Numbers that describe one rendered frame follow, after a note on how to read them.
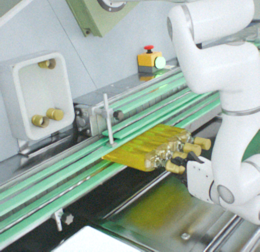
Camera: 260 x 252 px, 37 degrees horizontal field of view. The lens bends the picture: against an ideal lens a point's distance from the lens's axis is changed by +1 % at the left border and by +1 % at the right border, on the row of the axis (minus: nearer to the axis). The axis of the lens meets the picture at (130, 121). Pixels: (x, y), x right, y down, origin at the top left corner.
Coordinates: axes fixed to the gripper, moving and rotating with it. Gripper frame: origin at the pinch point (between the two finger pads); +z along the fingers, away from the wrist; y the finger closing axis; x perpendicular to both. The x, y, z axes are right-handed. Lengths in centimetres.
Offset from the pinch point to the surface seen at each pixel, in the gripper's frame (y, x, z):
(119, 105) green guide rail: 13.2, 1.5, 26.1
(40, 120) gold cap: 13.6, 25.5, 32.9
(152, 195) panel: -12.9, 2.4, 10.8
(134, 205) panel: -13.0, 9.4, 10.8
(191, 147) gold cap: 1.6, -9.6, 5.1
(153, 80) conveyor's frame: 15.4, -20.3, 35.9
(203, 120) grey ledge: -12, -52, 44
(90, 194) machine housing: -16.5, 13.7, 31.2
